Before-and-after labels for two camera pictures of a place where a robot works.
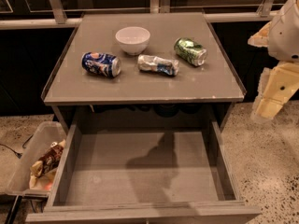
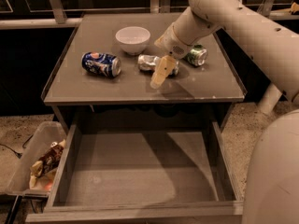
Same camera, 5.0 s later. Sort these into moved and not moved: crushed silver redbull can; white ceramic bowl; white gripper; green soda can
Moved: white gripper
Not moved: crushed silver redbull can; white ceramic bowl; green soda can
